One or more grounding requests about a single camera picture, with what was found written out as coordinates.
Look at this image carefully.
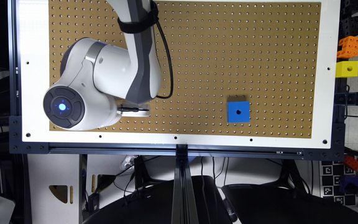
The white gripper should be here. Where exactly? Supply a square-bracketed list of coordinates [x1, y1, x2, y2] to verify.
[117, 103, 150, 117]

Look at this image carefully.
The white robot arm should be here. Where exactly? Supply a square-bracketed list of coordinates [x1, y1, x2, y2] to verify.
[43, 1, 162, 131]

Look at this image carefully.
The blue cube block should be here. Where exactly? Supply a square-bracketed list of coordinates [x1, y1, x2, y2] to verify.
[227, 101, 250, 123]

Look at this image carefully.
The yellow cube block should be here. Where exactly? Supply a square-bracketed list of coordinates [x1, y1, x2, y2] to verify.
[336, 61, 358, 78]

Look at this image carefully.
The red block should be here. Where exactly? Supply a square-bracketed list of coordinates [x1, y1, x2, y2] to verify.
[343, 155, 358, 170]

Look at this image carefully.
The orange block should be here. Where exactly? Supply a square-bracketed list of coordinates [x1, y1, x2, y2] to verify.
[337, 36, 358, 59]

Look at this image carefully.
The dark blue block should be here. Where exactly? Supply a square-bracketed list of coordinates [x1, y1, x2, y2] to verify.
[339, 175, 358, 195]

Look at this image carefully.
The black centre support beam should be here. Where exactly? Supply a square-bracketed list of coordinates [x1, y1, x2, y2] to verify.
[171, 144, 199, 224]

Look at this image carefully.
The brown pegboard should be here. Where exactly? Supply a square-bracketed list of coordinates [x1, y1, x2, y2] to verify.
[48, 0, 322, 139]

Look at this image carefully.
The fiducial marker sheet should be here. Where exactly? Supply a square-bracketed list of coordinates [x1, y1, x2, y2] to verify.
[319, 161, 357, 206]

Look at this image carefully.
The black blocks stack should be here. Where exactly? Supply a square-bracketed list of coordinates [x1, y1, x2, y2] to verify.
[339, 0, 358, 39]

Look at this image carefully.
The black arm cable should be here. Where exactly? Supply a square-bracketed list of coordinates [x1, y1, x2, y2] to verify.
[150, 0, 174, 100]

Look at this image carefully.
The white table frame board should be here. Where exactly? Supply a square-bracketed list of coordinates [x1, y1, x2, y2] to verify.
[13, 1, 341, 149]

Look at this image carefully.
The black aluminium frame rail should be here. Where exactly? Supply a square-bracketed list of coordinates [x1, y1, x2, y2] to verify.
[9, 116, 345, 161]

